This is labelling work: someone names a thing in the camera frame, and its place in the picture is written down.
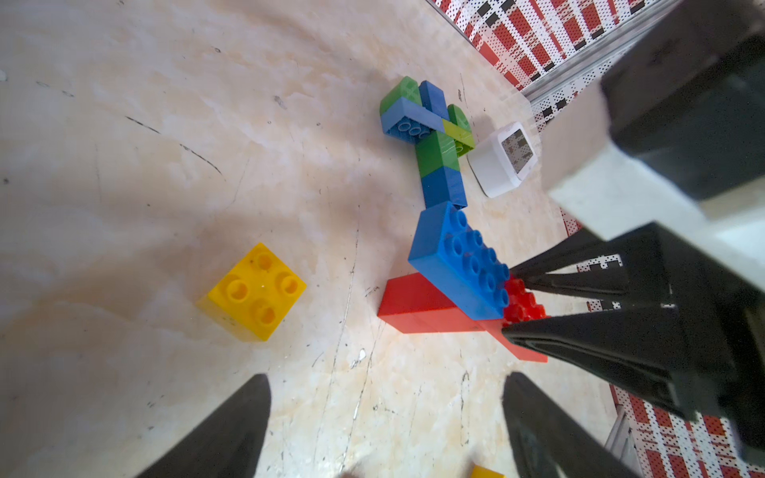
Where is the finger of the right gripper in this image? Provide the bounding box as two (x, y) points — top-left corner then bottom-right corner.
(510, 228), (634, 302)
(502, 307), (699, 420)

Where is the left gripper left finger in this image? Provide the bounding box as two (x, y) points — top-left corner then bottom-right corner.
(141, 374), (272, 477)

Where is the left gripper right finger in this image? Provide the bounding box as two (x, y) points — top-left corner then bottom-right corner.
(502, 372), (637, 478)

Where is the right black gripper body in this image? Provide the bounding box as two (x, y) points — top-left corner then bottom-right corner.
(621, 224), (764, 465)

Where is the red small lego brick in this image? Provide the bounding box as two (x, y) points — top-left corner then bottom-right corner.
(477, 277), (548, 364)

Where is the lime green long lego brick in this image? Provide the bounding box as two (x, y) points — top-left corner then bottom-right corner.
(442, 119), (475, 157)

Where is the red square lego brick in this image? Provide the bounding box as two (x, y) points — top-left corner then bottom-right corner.
(378, 273), (482, 334)

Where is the green square lego brick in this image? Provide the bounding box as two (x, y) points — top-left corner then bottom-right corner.
(416, 131), (459, 178)

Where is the green curved lego brick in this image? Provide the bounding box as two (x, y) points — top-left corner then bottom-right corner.
(380, 76), (422, 116)
(447, 105), (471, 131)

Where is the blue square lego brick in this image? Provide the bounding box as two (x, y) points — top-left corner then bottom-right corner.
(420, 81), (450, 121)

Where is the light blue long lego brick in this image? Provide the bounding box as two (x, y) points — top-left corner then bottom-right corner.
(381, 98), (444, 145)

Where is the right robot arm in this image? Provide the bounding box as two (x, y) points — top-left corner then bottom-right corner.
(503, 1), (764, 465)

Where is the yellow square lego brick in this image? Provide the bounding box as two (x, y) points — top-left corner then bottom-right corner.
(469, 464), (505, 478)

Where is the yellow tall lego brick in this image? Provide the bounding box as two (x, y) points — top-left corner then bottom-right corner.
(198, 243), (307, 342)

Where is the white digital clock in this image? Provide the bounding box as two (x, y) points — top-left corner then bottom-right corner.
(468, 123), (538, 198)

